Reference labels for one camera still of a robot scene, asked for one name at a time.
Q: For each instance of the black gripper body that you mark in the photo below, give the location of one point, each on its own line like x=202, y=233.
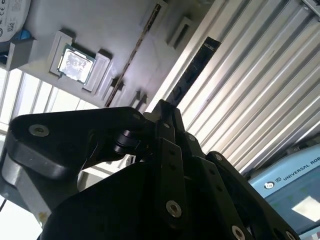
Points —
x=112, y=212

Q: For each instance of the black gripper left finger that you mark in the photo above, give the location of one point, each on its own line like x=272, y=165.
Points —
x=62, y=125

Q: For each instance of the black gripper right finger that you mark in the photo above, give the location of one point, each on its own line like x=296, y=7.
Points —
x=225, y=195

